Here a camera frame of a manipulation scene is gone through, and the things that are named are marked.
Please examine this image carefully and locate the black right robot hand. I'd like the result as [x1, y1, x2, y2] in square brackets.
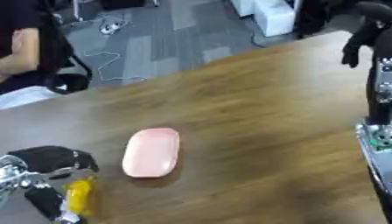
[339, 1, 392, 69]

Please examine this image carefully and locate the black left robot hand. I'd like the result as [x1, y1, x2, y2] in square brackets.
[6, 145, 102, 224]

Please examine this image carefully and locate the yellow toy banana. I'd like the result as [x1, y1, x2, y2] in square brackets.
[62, 174, 98, 217]

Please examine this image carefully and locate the white box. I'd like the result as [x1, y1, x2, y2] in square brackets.
[229, 0, 299, 38]

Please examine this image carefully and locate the black office chair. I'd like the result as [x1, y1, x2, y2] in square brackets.
[37, 0, 95, 95]

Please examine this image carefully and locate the pink oval tray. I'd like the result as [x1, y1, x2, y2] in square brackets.
[121, 127, 183, 179]

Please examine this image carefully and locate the person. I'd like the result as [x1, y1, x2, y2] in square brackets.
[0, 0, 59, 95]

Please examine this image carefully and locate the white cable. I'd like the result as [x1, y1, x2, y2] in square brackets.
[82, 12, 151, 82]

